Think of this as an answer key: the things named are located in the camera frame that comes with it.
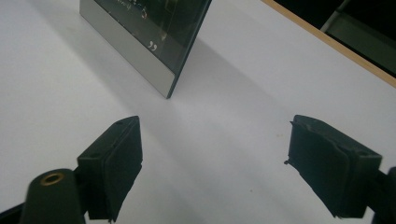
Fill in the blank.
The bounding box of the black rectangular tablet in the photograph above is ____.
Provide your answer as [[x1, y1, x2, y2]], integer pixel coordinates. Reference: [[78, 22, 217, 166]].
[[78, 0, 213, 100]]

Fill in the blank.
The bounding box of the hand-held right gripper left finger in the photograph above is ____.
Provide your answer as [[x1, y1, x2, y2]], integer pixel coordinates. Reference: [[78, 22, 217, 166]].
[[77, 115, 144, 223]]

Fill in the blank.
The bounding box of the white table sheet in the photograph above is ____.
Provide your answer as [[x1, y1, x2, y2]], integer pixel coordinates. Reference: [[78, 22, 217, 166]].
[[0, 0, 396, 224]]

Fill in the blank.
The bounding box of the aluminium floor rail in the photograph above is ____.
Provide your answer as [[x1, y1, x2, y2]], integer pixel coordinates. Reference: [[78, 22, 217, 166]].
[[320, 0, 354, 34]]

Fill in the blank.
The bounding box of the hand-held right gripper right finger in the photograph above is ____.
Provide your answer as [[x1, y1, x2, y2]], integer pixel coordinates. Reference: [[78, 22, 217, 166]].
[[283, 114, 383, 219]]

